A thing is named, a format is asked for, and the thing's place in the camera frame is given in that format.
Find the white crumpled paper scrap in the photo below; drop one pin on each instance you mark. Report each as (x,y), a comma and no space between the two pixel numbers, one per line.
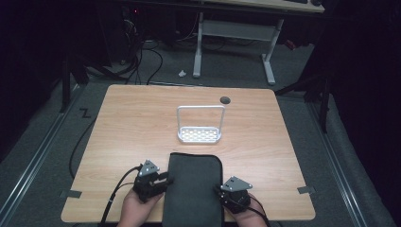
(182,73)

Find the person's right hand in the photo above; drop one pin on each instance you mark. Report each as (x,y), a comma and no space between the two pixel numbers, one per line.
(249,217)

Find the desk with white legs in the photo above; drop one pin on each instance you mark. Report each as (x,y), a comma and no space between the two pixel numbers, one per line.
(236,30)

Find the black round table grommet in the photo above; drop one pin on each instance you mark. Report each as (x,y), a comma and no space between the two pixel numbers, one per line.
(224,100)

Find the metal floor rail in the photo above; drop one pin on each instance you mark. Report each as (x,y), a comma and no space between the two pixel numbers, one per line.
(38,157)
(339,167)

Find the person's left hand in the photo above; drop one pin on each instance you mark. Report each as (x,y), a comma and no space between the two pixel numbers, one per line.
(135,211)

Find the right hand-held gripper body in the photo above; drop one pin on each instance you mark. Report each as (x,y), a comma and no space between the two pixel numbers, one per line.
(236,195)

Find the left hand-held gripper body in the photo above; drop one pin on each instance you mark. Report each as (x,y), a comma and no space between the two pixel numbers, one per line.
(148,186)

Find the dark grey cloth black trim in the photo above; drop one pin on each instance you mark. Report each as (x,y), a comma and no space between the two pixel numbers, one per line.
(192,189)

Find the black metal stand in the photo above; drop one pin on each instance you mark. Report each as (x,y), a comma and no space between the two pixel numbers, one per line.
(66,85)
(321,94)

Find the grey tape piece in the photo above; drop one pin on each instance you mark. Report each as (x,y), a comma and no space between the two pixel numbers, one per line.
(71,194)
(305,190)

